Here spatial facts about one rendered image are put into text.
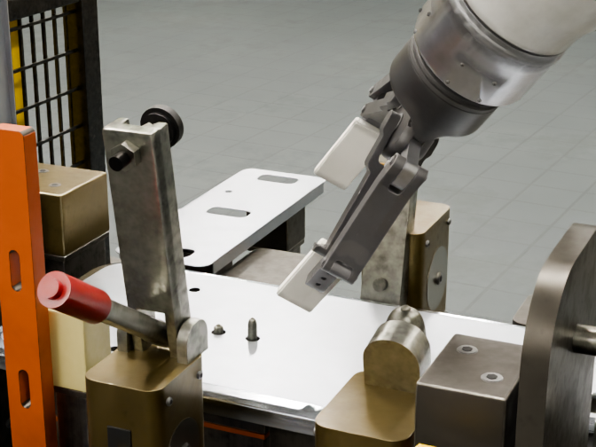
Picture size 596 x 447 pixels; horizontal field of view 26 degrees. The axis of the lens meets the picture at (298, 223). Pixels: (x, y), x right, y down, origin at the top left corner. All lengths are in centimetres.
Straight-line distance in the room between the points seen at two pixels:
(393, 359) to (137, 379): 18
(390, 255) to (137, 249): 33
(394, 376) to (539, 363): 16
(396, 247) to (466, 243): 300
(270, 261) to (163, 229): 42
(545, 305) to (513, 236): 355
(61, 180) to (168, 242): 41
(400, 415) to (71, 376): 28
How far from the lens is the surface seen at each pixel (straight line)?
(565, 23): 79
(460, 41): 82
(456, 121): 86
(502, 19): 80
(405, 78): 86
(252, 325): 101
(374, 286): 112
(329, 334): 103
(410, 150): 87
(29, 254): 89
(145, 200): 82
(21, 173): 87
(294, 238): 141
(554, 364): 65
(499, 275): 387
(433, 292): 117
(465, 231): 422
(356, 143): 102
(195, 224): 127
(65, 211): 119
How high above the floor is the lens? 143
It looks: 20 degrees down
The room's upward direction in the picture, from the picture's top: straight up
